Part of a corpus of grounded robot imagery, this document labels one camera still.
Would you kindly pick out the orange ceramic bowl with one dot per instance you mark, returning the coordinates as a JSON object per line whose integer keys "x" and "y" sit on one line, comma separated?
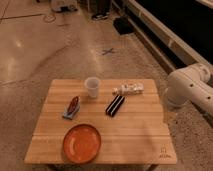
{"x": 82, "y": 143}

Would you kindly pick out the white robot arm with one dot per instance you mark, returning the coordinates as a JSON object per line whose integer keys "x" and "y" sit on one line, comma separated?
{"x": 189, "y": 84}

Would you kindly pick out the white plastic cup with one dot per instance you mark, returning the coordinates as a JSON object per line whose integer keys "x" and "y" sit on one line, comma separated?
{"x": 92, "y": 86}

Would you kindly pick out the black white striped case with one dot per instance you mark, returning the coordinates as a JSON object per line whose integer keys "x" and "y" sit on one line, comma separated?
{"x": 115, "y": 105}

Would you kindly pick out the dark red spoon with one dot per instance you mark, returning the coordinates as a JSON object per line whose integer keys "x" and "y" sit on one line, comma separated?
{"x": 73, "y": 104}

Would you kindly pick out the blue sponge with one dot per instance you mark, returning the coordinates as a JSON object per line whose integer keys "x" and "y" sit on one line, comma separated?
{"x": 70, "y": 115}

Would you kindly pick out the dark shoe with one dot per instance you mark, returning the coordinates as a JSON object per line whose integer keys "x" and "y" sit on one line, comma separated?
{"x": 100, "y": 16}

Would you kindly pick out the white equipment base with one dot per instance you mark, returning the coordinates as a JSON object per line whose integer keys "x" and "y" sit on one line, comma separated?
{"x": 63, "y": 5}

